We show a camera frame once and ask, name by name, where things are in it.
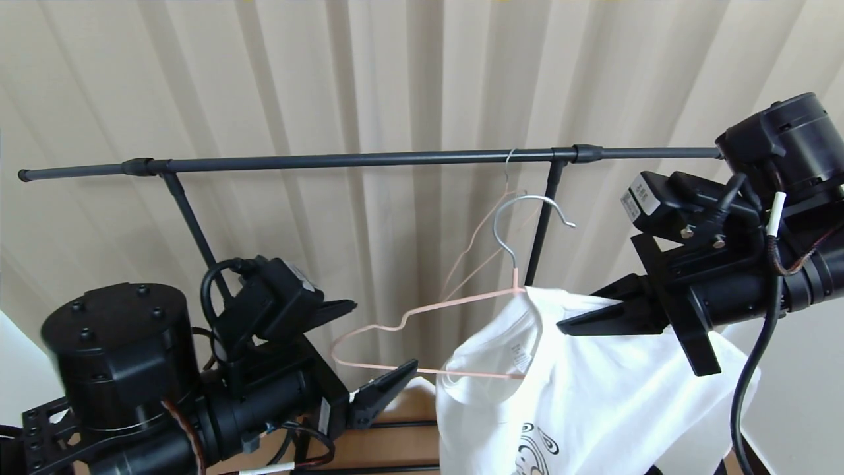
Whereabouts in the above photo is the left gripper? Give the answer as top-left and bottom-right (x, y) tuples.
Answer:
(198, 300), (419, 462)

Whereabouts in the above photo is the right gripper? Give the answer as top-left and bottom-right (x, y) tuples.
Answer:
(632, 234), (844, 377)

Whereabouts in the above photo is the white printed t-shirt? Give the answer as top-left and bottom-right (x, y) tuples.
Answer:
(435, 286), (760, 475)

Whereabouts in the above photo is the pink clothes hanger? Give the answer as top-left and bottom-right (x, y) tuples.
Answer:
(438, 148), (535, 301)
(331, 195), (576, 381)

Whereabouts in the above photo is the black clothes rack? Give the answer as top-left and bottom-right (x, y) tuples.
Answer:
(16, 144), (723, 475)

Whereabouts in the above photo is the beige curtain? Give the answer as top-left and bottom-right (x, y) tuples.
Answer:
(0, 0), (844, 410)

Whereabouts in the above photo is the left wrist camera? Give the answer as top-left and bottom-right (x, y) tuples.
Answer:
(214, 257), (327, 396)

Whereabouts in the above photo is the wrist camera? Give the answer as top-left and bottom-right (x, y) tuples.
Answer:
(620, 170), (766, 258)
(214, 257), (327, 396)

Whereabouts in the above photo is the black cable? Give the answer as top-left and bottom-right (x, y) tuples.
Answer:
(200, 259), (261, 311)
(729, 274), (785, 475)

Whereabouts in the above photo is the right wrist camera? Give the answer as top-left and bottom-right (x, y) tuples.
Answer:
(620, 170), (766, 258)

